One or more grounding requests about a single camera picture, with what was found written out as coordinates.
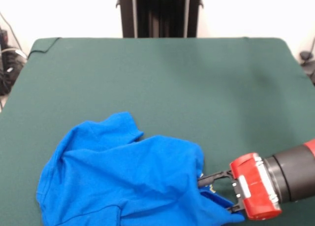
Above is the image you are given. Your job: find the dark green table cloth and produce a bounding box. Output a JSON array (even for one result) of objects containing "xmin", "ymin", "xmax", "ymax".
[{"xmin": 0, "ymin": 37, "xmax": 315, "ymax": 226}]

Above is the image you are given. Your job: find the dark grey floor stand base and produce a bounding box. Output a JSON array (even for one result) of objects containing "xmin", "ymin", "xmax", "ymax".
[
  {"xmin": 299, "ymin": 51, "xmax": 315, "ymax": 86},
  {"xmin": 0, "ymin": 28, "xmax": 28, "ymax": 96}
]

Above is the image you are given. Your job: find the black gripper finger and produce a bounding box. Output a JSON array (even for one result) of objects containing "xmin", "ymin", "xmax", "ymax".
[
  {"xmin": 225, "ymin": 200, "xmax": 245, "ymax": 214},
  {"xmin": 196, "ymin": 170, "xmax": 234, "ymax": 188}
]

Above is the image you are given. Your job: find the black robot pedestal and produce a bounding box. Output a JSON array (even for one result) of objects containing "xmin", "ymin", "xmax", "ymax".
[{"xmin": 115, "ymin": 0, "xmax": 205, "ymax": 38}]

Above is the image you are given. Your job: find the blue printed T-shirt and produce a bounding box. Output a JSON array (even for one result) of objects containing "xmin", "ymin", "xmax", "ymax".
[{"xmin": 36, "ymin": 111, "xmax": 246, "ymax": 226}]

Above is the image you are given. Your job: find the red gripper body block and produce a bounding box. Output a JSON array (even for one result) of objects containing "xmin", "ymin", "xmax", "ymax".
[{"xmin": 229, "ymin": 152, "xmax": 283, "ymax": 221}]

